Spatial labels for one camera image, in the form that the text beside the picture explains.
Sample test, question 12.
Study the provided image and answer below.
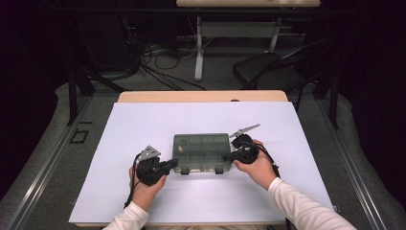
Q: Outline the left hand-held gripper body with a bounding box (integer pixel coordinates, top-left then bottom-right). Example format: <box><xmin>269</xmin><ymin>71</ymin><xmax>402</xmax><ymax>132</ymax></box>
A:
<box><xmin>135</xmin><ymin>145</ymin><xmax>170</xmax><ymax>187</ymax></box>

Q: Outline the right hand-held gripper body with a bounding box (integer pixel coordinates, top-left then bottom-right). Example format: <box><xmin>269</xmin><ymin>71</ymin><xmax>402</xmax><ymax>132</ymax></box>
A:
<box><xmin>229</xmin><ymin>124</ymin><xmax>261</xmax><ymax>166</ymax></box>

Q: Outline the smoky clear plastic compartment box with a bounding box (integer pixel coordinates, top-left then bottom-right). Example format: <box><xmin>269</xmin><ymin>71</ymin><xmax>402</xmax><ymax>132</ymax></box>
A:
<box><xmin>171</xmin><ymin>132</ymin><xmax>233</xmax><ymax>175</ymax></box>

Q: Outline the person's right hand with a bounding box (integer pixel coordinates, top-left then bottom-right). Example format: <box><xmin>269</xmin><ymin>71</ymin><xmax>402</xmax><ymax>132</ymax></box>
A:
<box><xmin>234</xmin><ymin>138</ymin><xmax>278</xmax><ymax>191</ymax></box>

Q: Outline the person's left hand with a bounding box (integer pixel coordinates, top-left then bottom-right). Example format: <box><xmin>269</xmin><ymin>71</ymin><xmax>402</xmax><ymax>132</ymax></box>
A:
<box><xmin>128</xmin><ymin>166</ymin><xmax>168</xmax><ymax>212</ymax></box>

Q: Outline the wooden table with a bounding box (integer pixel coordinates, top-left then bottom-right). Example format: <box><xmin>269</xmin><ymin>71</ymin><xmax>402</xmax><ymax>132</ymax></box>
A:
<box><xmin>75</xmin><ymin>90</ymin><xmax>290</xmax><ymax>228</ymax></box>

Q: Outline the black folding chair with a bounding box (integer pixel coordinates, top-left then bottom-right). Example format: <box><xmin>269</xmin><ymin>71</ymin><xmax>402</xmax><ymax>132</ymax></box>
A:
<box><xmin>233</xmin><ymin>37</ymin><xmax>336</xmax><ymax>97</ymax></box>

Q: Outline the black metal stand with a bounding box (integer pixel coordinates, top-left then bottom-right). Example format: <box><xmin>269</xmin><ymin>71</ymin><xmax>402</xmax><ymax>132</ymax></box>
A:
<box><xmin>65</xmin><ymin>15</ymin><xmax>128</xmax><ymax>127</ymax></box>
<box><xmin>312</xmin><ymin>37</ymin><xmax>341</xmax><ymax>130</ymax></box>

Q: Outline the white-legged desk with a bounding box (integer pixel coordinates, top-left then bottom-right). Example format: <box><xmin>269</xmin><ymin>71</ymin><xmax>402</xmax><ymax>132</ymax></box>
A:
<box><xmin>175</xmin><ymin>0</ymin><xmax>322</xmax><ymax>81</ymax></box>

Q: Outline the left hand-held gripper cable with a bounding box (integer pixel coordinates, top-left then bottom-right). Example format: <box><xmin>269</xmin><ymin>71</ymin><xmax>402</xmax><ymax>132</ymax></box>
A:
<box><xmin>124</xmin><ymin>152</ymin><xmax>143</xmax><ymax>209</ymax></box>

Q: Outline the hand-held gripper cable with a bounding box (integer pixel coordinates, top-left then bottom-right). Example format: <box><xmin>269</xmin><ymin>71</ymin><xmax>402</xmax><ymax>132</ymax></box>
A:
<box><xmin>255</xmin><ymin>143</ymin><xmax>282</xmax><ymax>179</ymax></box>
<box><xmin>124</xmin><ymin>152</ymin><xmax>143</xmax><ymax>209</ymax></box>

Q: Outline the right hand-held gripper cable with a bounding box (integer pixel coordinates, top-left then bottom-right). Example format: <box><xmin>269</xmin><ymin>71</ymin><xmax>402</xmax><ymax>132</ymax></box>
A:
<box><xmin>255</xmin><ymin>143</ymin><xmax>282</xmax><ymax>179</ymax></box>

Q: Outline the bundle of floor cables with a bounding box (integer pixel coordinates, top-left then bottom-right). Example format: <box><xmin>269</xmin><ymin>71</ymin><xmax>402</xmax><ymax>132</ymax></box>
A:
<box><xmin>127</xmin><ymin>41</ymin><xmax>209</xmax><ymax>92</ymax></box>

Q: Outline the grey metal floor rail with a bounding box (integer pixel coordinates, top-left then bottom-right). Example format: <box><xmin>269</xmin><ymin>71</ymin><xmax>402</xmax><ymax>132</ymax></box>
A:
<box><xmin>6</xmin><ymin>95</ymin><xmax>94</xmax><ymax>230</ymax></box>
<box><xmin>315</xmin><ymin>99</ymin><xmax>389</xmax><ymax>230</ymax></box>

